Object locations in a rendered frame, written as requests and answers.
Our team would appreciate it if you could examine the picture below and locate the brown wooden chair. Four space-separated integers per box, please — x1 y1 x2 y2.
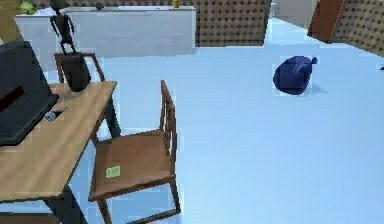
54 51 106 84
88 79 182 224

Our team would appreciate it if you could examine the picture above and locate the dark blue bag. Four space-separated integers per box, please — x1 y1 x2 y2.
272 55 319 96

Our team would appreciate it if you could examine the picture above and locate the white counter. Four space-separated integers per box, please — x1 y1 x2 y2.
13 5 198 73

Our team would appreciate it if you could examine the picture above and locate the light wooden table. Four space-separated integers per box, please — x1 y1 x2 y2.
0 80 122 224

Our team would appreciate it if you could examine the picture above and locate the black laptop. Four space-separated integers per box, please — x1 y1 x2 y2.
0 40 61 147

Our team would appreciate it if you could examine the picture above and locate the green paper note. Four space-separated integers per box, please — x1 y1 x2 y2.
105 165 122 179

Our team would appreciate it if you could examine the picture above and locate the green round object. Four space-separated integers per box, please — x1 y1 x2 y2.
19 1 38 16

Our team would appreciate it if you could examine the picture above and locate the brown wooden door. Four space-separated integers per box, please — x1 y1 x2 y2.
307 0 346 44

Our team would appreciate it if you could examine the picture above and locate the black human figure statue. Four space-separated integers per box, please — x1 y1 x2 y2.
49 0 92 93

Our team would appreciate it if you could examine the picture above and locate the grey pen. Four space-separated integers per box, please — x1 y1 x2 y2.
43 107 68 122

